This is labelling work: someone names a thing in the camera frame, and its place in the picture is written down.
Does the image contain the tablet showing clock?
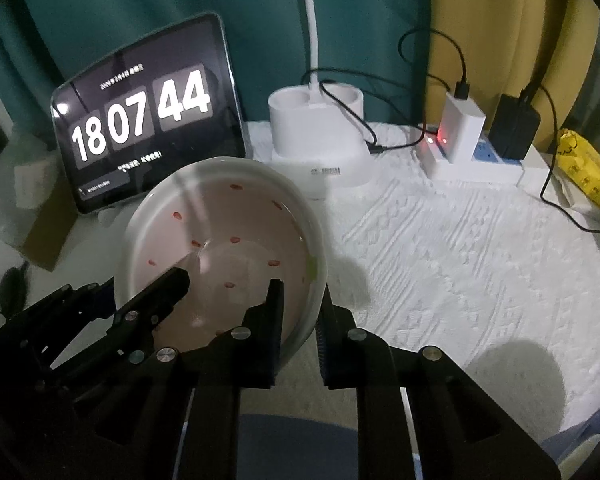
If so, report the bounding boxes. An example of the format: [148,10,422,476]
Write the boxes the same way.
[50,11,249,216]

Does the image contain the white power strip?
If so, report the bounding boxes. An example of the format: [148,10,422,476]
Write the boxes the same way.
[417,122,554,196]

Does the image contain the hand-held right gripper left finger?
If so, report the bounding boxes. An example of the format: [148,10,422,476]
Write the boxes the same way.
[67,278,286,480]

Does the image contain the large blue plate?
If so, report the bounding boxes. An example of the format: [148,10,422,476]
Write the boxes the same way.
[539,399,600,480]

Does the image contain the small white box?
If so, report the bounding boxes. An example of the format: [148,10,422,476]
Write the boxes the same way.
[12,157,57,211]

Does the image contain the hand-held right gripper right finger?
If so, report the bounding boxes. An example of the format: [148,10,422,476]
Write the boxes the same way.
[316,290,563,480]

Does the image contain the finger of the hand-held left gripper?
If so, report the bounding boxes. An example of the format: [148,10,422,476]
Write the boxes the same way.
[105,266,191,357]
[2,282,117,369]

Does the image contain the clear plastic bag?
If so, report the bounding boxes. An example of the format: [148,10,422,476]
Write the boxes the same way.
[0,122,67,243]

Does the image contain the black round puck with cable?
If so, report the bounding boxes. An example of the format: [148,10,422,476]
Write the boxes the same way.
[0,264,32,313]

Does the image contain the yellow packet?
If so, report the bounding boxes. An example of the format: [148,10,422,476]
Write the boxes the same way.
[555,129,600,214]

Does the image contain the white desk lamp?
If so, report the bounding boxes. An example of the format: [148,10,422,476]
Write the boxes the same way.
[268,0,377,202]

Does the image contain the thin black cable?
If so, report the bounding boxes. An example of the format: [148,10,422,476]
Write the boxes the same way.
[535,82,600,236]

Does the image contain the black cable of white charger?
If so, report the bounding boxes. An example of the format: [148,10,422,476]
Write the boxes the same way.
[300,27,473,158]

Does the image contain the white bowl with red spots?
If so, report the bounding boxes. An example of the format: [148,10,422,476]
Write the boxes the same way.
[125,156,329,364]

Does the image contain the yellow curtain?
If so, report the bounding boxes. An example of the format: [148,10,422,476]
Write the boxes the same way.
[424,0,600,153]

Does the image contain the dark blue bowl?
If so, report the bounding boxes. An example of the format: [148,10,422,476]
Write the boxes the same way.
[237,412,362,480]

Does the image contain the cardboard box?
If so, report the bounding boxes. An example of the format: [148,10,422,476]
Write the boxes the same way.
[10,195,79,272]

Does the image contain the black charger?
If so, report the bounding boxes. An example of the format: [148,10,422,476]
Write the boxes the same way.
[489,92,541,161]

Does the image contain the white textured tablecloth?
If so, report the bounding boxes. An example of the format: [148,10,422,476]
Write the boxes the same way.
[0,119,600,443]

